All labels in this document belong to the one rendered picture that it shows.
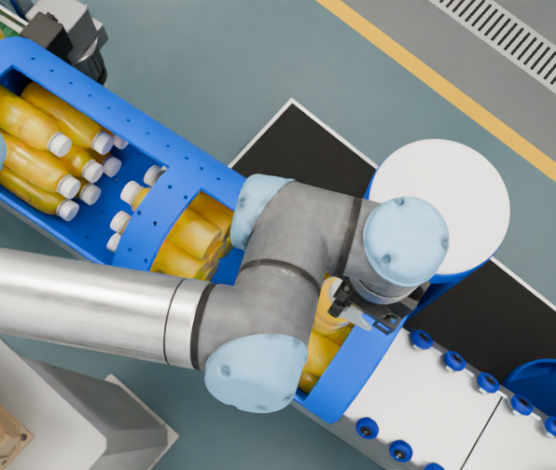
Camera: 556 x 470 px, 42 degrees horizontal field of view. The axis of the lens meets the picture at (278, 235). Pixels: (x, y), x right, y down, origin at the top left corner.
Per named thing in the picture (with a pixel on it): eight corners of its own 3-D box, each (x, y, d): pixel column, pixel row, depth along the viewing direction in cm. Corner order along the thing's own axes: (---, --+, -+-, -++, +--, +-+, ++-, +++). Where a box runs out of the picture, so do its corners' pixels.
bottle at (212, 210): (235, 214, 128) (157, 163, 130) (217, 245, 130) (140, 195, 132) (246, 209, 134) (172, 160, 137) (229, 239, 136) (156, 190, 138)
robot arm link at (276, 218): (219, 242, 61) (346, 276, 60) (253, 150, 67) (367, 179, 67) (215, 292, 67) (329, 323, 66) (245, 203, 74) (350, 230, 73)
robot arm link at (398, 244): (369, 178, 63) (464, 202, 63) (354, 214, 74) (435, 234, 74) (349, 263, 61) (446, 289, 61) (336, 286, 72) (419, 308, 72)
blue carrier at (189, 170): (327, 421, 139) (337, 432, 112) (-24, 181, 150) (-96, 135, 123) (405, 299, 144) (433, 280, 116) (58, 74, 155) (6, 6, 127)
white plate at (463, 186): (382, 125, 145) (382, 128, 146) (357, 255, 138) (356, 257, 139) (519, 154, 144) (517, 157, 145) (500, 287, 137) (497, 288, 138)
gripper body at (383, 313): (384, 338, 87) (404, 325, 76) (326, 298, 88) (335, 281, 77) (417, 286, 89) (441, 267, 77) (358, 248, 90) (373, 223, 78)
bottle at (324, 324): (306, 337, 113) (320, 318, 96) (304, 294, 115) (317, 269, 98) (349, 335, 113) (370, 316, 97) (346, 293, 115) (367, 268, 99)
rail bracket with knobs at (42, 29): (51, 79, 161) (38, 57, 151) (26, 62, 162) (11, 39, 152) (79, 47, 163) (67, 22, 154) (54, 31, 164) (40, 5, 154)
